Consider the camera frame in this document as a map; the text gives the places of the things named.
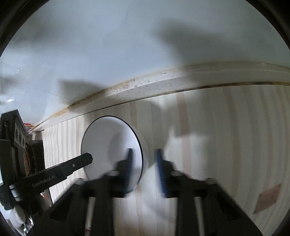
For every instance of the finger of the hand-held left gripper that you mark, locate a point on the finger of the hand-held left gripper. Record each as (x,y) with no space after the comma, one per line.
(77,162)

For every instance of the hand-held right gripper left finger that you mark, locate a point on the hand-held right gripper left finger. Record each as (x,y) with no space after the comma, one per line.
(129,169)

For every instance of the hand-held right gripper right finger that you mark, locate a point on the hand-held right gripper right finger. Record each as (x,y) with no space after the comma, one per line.
(159,169)

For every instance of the dark rimmed white bowl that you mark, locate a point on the dark rimmed white bowl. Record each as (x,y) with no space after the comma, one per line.
(99,140)

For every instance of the striped cat table mat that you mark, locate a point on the striped cat table mat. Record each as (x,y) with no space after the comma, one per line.
(215,147)

